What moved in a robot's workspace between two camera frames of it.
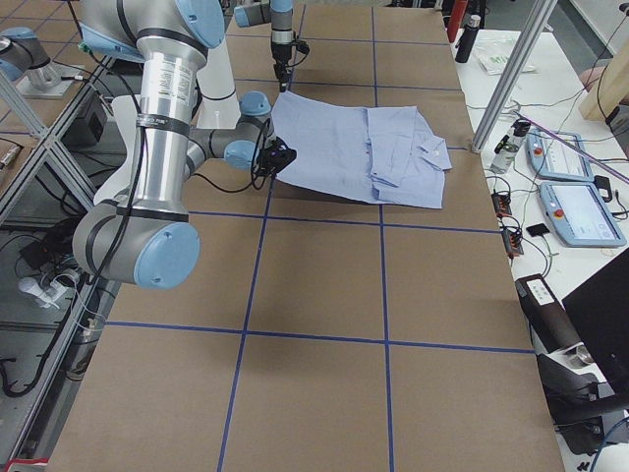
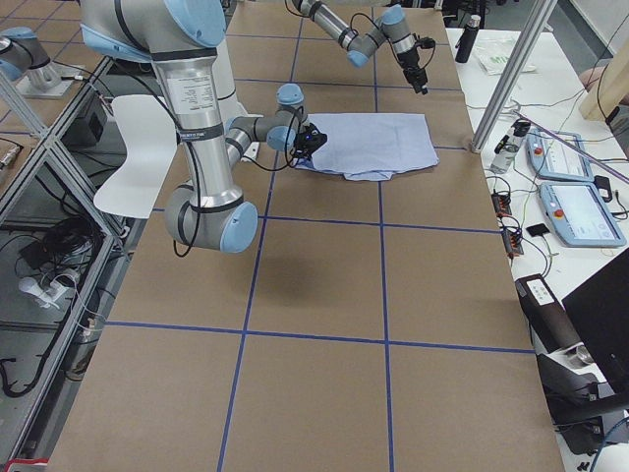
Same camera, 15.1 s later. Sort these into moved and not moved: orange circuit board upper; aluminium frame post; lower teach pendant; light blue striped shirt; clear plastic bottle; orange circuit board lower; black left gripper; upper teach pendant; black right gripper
Moved: black left gripper; light blue striped shirt; black right gripper
Not moved: aluminium frame post; lower teach pendant; upper teach pendant; clear plastic bottle; orange circuit board upper; orange circuit board lower
